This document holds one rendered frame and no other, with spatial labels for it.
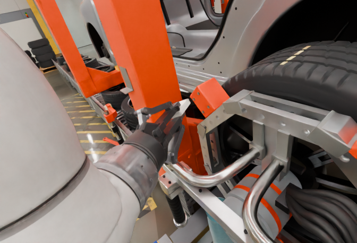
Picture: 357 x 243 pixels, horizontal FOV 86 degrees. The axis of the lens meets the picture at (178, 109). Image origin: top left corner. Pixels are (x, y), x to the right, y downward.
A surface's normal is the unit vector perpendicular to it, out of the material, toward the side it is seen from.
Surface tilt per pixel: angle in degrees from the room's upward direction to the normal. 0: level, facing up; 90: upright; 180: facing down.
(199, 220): 0
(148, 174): 71
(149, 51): 90
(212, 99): 45
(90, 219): 78
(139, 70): 90
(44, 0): 90
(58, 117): 85
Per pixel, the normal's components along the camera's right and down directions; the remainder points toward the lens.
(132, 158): 0.36, -0.75
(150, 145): 0.53, -0.63
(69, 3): 0.51, 0.34
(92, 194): 0.93, -0.31
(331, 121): -0.21, -0.84
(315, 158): -0.78, 0.45
